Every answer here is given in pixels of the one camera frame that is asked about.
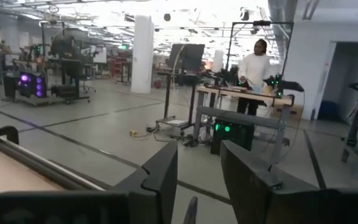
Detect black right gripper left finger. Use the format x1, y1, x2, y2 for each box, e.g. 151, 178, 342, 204
109, 140, 179, 224

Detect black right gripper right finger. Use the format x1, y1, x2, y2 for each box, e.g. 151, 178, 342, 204
220, 139, 323, 224

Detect red storage shelf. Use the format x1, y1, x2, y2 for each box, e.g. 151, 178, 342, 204
109, 55, 132, 78

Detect black computer tower green lights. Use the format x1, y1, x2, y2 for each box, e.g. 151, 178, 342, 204
210, 119, 255, 156

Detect black rolling monitor stand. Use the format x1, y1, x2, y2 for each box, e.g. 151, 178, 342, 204
155, 70, 198, 130

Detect wooden background workbench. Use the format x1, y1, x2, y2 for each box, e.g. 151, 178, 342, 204
193, 85, 295, 162

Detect blue bin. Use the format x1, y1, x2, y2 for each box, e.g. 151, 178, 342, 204
317, 100, 338, 121

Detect black rolling workstation cart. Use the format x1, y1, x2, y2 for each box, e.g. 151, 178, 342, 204
3, 57, 91, 105

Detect slim white pillar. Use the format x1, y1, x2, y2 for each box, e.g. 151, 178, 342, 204
212, 49, 225, 73

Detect black background monitor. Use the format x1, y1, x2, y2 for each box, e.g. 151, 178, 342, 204
166, 43, 206, 72

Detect wide white pillar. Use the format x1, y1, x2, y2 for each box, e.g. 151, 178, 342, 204
131, 14, 154, 94

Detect black computer tower violet lights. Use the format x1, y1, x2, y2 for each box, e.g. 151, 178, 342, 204
17, 72, 47, 99

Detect black floor cable bundle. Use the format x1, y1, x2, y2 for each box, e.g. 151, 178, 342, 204
146, 124, 199, 147

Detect black background rig frame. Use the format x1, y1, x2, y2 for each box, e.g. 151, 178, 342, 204
227, 20, 295, 78

